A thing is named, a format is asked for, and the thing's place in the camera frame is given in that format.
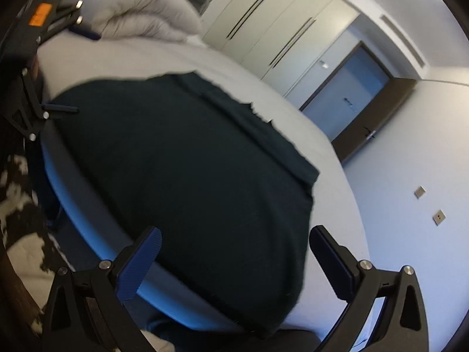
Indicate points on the wall socket plate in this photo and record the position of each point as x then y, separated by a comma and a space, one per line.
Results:
439, 217

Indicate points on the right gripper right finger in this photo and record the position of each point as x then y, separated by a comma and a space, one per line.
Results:
402, 323

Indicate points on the cream wardrobe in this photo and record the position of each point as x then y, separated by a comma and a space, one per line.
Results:
279, 40

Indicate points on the dark green knit sweater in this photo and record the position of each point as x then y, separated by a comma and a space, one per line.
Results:
231, 196

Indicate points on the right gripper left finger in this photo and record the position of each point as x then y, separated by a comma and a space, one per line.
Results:
85, 310

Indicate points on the wall switch plate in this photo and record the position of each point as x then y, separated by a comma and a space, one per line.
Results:
419, 192

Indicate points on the grey folded duvet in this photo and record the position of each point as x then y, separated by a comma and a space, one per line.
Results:
169, 20

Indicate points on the brown wooden door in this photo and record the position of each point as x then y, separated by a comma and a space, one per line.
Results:
373, 117

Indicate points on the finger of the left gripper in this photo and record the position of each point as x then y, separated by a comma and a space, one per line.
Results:
57, 109
77, 22

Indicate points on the white bed mattress sheet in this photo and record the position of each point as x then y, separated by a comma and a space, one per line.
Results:
69, 60

